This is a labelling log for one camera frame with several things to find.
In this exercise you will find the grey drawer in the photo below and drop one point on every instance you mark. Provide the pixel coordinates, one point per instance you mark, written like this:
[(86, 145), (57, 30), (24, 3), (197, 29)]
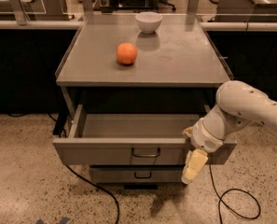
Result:
[(125, 139), (135, 174)]

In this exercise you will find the white bowl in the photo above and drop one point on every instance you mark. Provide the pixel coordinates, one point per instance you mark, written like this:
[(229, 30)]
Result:
[(148, 22)]

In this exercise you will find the grey metal drawer cabinet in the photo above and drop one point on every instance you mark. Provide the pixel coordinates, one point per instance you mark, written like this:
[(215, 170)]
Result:
[(176, 70)]

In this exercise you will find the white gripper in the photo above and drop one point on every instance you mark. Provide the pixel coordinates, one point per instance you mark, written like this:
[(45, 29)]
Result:
[(204, 138)]

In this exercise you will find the white counter rail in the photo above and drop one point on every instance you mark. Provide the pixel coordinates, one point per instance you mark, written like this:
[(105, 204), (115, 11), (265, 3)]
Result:
[(208, 26)]

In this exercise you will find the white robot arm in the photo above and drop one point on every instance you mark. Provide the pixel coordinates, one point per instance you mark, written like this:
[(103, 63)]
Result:
[(236, 105)]

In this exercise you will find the orange fruit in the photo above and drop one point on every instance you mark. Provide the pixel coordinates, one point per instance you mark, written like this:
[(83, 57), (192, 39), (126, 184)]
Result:
[(126, 53)]

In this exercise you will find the grey bottom drawer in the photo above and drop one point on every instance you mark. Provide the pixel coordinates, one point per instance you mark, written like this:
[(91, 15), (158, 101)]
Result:
[(135, 174)]

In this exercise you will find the grey top drawer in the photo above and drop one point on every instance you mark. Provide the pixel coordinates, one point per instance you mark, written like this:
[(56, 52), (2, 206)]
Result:
[(125, 139)]

